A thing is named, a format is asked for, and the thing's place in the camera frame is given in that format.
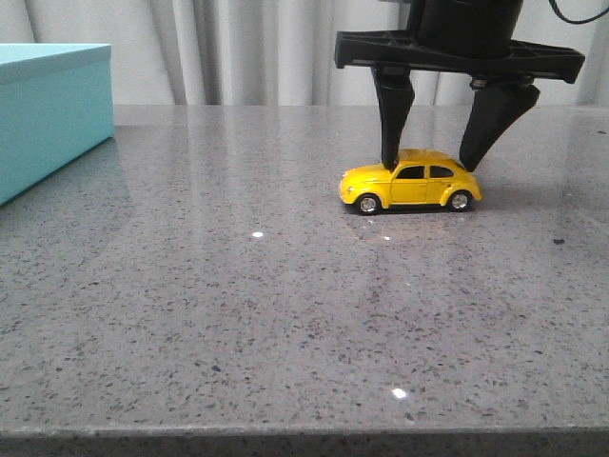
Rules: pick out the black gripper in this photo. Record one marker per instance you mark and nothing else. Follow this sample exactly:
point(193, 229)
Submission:
point(468, 37)

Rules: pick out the yellow toy beetle car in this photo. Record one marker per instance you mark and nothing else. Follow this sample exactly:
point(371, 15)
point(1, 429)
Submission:
point(421, 177)

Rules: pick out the turquoise blue box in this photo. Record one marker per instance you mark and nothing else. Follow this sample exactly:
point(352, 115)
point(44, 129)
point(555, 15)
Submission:
point(56, 104)

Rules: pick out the grey pleated curtain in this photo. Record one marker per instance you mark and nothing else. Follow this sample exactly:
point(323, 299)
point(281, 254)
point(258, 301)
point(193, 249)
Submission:
point(214, 52)

